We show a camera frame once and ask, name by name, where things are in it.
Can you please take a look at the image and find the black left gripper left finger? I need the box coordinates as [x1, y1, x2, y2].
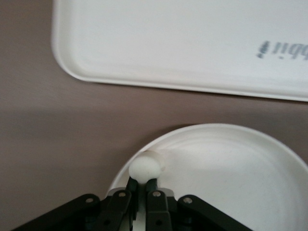
[9, 176, 140, 231]

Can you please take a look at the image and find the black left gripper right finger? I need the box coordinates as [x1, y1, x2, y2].
[145, 177, 255, 231]

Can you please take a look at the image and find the small white steamed bun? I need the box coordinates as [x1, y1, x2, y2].
[128, 151, 166, 184]

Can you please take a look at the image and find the cream round plate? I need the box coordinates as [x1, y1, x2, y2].
[105, 123, 308, 231]

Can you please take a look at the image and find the cream rectangular rabbit tray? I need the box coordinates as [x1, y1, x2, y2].
[51, 0, 308, 102]

